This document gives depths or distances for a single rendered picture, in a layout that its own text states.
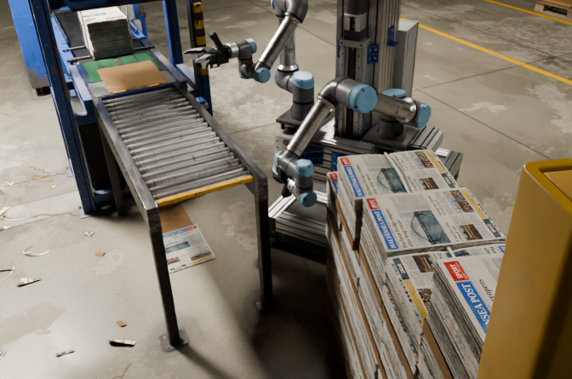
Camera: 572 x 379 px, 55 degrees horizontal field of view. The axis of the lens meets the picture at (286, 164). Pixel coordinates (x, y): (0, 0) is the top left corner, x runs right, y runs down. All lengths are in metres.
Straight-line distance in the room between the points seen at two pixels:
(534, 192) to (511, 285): 0.10
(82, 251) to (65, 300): 0.41
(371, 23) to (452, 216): 1.30
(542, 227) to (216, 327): 2.52
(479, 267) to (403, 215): 0.56
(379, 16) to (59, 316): 2.22
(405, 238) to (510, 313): 1.16
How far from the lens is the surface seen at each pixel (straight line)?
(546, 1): 8.63
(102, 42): 4.22
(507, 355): 0.56
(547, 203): 0.46
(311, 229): 3.10
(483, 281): 1.23
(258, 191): 2.49
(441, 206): 1.84
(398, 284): 1.55
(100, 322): 3.08
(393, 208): 1.80
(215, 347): 2.81
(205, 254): 3.33
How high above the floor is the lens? 2.08
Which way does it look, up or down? 30 degrees down
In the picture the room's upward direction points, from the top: 2 degrees counter-clockwise
